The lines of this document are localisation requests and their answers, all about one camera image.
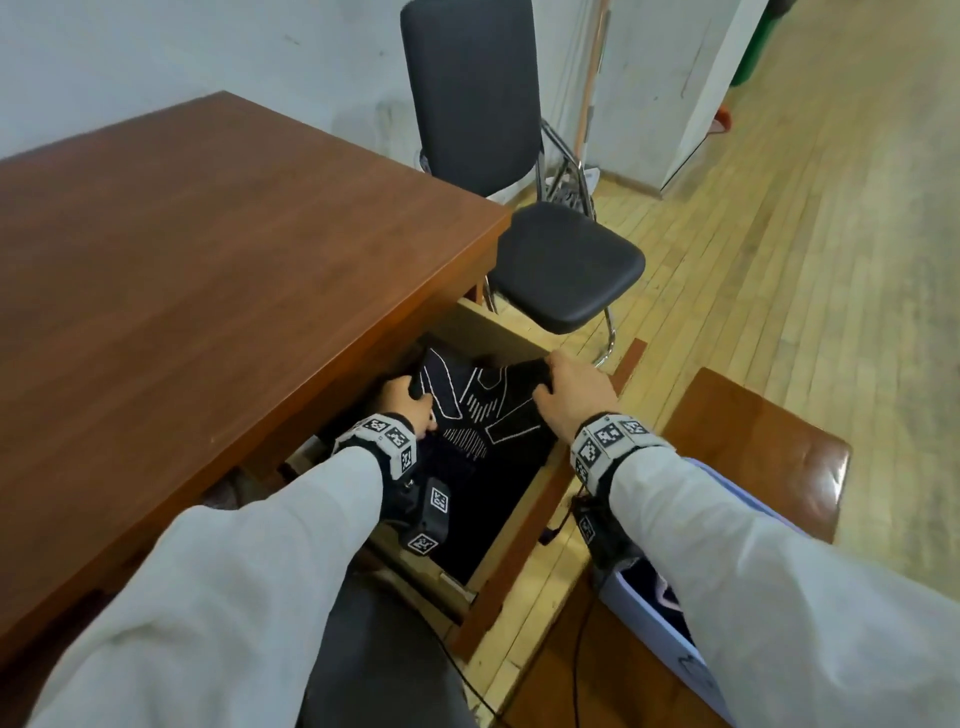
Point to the person's right hand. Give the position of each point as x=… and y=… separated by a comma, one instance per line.
x=581, y=397

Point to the person's left hand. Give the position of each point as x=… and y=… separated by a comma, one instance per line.
x=405, y=409

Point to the wooden drawer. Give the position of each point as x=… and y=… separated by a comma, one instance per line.
x=487, y=326

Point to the light blue plastic basin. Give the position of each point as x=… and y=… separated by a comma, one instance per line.
x=652, y=630

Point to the person's left forearm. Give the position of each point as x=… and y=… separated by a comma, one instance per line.
x=210, y=600

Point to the person's right forearm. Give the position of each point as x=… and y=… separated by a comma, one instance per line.
x=787, y=600

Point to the person's grey trouser legs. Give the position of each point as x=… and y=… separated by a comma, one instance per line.
x=375, y=660

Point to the brown wooden bench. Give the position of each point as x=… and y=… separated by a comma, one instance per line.
x=757, y=435

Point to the grey mop head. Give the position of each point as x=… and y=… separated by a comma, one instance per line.
x=574, y=184

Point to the brown wooden desk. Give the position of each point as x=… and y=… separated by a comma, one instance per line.
x=225, y=262

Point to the orange hoop on floor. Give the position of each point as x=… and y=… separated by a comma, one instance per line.
x=721, y=120

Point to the wooden mop stick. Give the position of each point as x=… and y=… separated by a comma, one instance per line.
x=589, y=75

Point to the black padded metal chair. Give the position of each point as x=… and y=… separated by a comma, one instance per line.
x=472, y=90

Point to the green trash bin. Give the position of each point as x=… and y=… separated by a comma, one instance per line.
x=757, y=37

